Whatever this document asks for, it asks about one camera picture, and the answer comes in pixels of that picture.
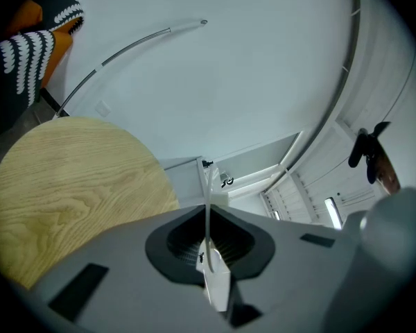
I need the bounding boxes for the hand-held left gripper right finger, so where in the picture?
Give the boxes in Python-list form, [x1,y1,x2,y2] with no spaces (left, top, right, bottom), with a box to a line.
[207,205,360,333]

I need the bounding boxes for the white wall socket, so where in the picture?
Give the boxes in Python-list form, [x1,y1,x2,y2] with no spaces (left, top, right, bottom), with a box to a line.
[95,99,112,117]

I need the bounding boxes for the white round plate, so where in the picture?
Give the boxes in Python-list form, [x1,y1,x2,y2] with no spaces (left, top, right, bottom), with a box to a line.
[196,163,234,314]

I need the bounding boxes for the black ceiling fixture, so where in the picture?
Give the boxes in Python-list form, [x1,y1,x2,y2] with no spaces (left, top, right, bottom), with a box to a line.
[348,121,401,196]

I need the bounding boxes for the round wooden table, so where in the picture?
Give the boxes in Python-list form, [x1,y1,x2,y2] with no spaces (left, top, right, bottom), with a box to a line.
[0,116,180,291]

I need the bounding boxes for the black and white patterned sleeve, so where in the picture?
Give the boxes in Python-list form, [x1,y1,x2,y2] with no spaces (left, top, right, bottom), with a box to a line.
[0,29,56,145]

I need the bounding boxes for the white ceiling light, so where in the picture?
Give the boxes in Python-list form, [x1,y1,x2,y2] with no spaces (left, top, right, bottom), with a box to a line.
[324,196,343,229]

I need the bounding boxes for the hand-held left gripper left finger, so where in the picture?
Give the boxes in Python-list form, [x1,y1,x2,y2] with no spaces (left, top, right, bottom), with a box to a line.
[29,205,229,333]

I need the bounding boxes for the orange sofa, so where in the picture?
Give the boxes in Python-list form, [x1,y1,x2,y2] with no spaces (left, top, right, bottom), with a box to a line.
[6,0,84,86]

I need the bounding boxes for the curved ceiling rail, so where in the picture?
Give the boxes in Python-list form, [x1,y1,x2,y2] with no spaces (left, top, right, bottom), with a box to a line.
[280,0,363,173]

